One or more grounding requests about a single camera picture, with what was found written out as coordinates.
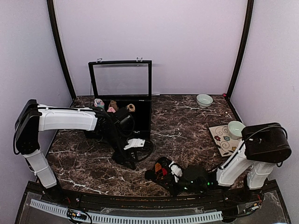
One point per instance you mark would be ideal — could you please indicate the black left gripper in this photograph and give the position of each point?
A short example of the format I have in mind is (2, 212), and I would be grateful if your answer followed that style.
(126, 156)

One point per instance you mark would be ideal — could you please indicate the black frame post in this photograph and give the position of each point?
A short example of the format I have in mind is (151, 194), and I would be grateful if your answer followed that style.
(59, 48)
(241, 50)

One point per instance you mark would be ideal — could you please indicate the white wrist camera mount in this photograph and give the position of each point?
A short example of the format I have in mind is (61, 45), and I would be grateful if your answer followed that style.
(134, 143)
(176, 171)

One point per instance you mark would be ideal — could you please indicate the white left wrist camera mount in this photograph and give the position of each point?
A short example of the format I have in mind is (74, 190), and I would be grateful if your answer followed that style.
(134, 143)

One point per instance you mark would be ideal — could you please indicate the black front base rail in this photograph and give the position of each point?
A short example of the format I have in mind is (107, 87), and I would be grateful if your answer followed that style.
(215, 199)

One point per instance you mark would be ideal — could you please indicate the square floral plate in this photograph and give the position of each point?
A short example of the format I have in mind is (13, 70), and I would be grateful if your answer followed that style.
(225, 143)

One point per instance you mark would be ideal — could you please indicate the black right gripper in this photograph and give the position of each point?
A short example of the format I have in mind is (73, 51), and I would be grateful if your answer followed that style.
(174, 191)

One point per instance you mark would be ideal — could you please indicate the pale green bowl on plate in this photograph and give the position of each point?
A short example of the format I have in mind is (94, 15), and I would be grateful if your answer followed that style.
(235, 129)

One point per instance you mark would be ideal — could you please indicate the small circuit board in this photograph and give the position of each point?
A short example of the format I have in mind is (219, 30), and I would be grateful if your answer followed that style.
(253, 207)
(76, 215)

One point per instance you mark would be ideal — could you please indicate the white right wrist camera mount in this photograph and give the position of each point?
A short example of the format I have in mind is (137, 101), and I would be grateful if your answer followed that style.
(176, 171)

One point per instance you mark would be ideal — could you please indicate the small circuit board right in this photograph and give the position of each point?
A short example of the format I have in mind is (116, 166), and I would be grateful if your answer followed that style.
(253, 207)

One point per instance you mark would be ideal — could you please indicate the striped beige maroon sock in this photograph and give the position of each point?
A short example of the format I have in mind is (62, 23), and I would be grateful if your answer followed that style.
(130, 108)

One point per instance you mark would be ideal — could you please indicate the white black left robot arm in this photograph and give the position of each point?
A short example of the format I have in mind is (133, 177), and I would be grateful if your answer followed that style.
(36, 118)

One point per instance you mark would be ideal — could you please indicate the black argyle orange red sock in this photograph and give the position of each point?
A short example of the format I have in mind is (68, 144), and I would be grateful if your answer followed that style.
(159, 171)

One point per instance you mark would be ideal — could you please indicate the brown rolled sock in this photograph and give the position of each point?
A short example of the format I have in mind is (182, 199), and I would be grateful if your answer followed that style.
(113, 104)

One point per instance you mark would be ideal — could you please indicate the pink white rolled sock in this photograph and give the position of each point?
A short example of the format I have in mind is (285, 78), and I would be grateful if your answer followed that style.
(111, 109)

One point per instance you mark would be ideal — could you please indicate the pale green bowl at back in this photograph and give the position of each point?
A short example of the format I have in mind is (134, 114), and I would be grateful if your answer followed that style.
(204, 100)

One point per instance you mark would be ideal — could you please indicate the black right frame post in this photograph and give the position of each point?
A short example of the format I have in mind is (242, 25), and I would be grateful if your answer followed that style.
(241, 50)

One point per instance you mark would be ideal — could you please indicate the black left frame post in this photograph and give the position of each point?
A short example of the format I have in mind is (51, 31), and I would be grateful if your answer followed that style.
(59, 48)

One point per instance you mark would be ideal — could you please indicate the small circuit board left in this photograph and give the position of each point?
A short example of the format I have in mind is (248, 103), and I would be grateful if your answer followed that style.
(76, 215)

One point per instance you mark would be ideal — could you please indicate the multicolour rolled sock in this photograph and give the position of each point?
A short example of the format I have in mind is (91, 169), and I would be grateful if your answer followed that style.
(99, 103)

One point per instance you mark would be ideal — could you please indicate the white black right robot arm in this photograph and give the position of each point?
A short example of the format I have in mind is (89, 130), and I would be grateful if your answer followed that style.
(261, 149)

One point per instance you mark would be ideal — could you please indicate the black box with glass lid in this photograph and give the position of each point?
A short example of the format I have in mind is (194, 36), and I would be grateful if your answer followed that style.
(126, 82)

